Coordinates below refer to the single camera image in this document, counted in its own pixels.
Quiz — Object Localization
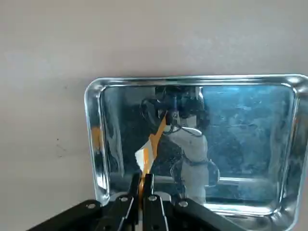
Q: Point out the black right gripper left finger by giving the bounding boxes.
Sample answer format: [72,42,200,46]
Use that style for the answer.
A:
[24,173,141,231]

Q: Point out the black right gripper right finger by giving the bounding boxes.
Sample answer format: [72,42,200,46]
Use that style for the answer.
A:
[143,173,241,231]

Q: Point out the orange handled brush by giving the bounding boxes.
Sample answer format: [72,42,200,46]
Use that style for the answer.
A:
[135,141,156,193]

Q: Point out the shiny metal tray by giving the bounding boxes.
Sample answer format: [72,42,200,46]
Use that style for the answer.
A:
[84,74,308,229]

